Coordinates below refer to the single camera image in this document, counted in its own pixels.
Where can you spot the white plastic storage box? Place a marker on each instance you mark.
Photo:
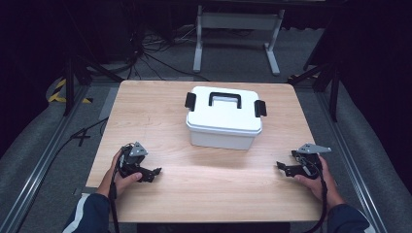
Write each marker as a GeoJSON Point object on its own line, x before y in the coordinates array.
{"type": "Point", "coordinates": [220, 139]}

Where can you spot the aluminium floor rail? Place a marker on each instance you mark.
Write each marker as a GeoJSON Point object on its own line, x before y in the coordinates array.
{"type": "Point", "coordinates": [353, 161]}
{"type": "Point", "coordinates": [35, 174]}

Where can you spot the person's right hand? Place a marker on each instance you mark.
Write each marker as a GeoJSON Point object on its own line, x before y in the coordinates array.
{"type": "Point", "coordinates": [324, 187]}

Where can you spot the black tape cross mark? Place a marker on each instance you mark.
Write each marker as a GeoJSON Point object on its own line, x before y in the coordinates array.
{"type": "Point", "coordinates": [81, 136]}

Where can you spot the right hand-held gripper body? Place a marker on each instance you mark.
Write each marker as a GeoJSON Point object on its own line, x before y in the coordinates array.
{"type": "Point", "coordinates": [309, 161]}

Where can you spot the yellow black floor tape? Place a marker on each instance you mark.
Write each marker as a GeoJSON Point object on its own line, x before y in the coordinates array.
{"type": "Point", "coordinates": [58, 95]}

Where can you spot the white metal table frame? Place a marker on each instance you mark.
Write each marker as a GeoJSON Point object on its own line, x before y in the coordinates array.
{"type": "Point", "coordinates": [238, 21]}

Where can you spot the black tripod stand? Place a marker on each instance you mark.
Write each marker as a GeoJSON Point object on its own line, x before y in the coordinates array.
{"type": "Point", "coordinates": [69, 84]}
{"type": "Point", "coordinates": [333, 90]}

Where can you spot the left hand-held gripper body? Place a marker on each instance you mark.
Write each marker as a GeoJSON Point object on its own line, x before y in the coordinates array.
{"type": "Point", "coordinates": [133, 154]}

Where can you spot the person's left hand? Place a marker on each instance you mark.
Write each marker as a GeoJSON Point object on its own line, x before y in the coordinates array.
{"type": "Point", "coordinates": [118, 184]}

